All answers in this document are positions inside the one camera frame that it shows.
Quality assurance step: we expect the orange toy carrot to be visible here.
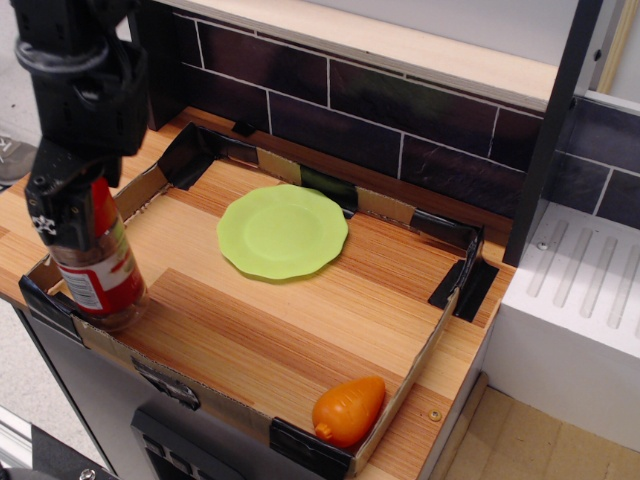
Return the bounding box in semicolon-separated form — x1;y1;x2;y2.
312;376;386;448

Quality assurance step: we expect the black toy oven panel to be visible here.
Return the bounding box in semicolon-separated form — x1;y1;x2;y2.
130;409;244;480

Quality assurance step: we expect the green plastic plate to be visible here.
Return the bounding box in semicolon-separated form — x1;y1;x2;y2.
217;184;349;280

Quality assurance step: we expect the dark shelf upright post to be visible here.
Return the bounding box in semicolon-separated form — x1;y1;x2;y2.
503;0;623;267

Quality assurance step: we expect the grey sneaker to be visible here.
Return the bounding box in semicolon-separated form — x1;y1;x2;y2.
0;135;37;187

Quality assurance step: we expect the light wooden shelf board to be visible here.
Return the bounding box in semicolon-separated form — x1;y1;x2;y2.
167;1;558;112

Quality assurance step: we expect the dark left side panel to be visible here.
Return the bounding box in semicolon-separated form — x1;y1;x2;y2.
129;1;187;131

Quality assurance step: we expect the cardboard fence with black tape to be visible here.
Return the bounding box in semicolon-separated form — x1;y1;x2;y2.
20;124;510;479

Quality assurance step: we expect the white toy sink drainboard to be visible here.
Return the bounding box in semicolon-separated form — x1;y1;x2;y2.
483;204;639;450

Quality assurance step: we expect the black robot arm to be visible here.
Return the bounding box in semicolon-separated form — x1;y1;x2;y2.
11;1;148;251

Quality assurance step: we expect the red-capped basil spice bottle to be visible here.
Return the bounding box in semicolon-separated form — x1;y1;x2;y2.
50;178;149;332

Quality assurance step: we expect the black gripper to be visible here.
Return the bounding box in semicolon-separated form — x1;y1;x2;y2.
25;138;122;248

